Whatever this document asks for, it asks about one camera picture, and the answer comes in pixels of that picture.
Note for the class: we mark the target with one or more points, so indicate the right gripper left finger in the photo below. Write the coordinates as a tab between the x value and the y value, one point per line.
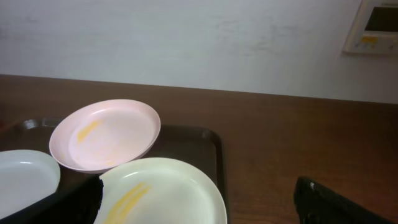
78	204

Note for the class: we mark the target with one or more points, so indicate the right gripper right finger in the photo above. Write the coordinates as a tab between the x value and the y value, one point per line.
317	204

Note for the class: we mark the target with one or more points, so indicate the pale blue plate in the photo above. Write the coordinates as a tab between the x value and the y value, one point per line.
27	177

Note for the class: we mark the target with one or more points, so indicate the pink plate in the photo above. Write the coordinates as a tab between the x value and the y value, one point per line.
104	135

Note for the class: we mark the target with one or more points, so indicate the white green-tinted plate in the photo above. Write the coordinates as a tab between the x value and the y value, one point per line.
160	190

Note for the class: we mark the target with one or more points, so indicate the large brown serving tray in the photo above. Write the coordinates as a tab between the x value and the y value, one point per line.
198	147

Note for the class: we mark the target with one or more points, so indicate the white wall control panel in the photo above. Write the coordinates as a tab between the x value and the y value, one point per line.
374	29

